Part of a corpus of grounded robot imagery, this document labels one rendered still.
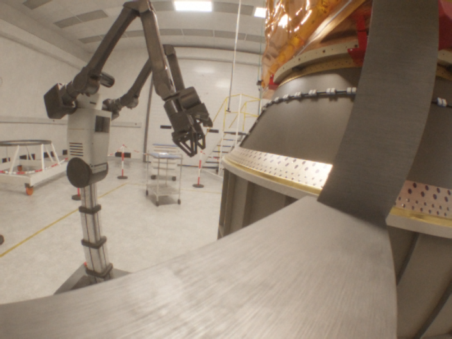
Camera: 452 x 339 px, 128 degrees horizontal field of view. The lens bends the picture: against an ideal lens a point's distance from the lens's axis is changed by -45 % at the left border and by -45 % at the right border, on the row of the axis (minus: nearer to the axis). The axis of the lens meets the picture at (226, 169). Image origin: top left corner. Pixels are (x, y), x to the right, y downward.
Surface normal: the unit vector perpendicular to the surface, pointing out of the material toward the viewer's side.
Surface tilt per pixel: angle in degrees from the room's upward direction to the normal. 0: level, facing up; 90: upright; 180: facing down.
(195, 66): 90
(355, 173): 93
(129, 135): 90
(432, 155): 62
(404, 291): 90
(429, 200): 43
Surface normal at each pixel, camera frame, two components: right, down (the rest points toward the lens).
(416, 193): -0.36, -0.68
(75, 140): 0.01, 0.32
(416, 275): -0.55, 0.07
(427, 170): -0.48, -0.41
